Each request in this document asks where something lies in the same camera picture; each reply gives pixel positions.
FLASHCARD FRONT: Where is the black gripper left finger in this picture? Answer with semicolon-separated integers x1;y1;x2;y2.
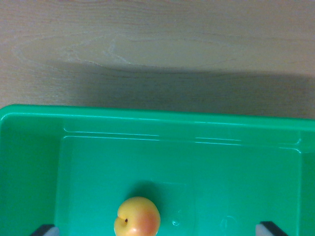
30;224;60;236

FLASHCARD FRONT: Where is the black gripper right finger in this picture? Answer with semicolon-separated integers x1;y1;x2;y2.
255;221;289;236

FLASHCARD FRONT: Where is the yellow orange peach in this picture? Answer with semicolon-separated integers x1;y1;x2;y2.
113;196;161;236

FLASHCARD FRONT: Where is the green plastic bin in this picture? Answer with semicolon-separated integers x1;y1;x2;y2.
0;104;315;236

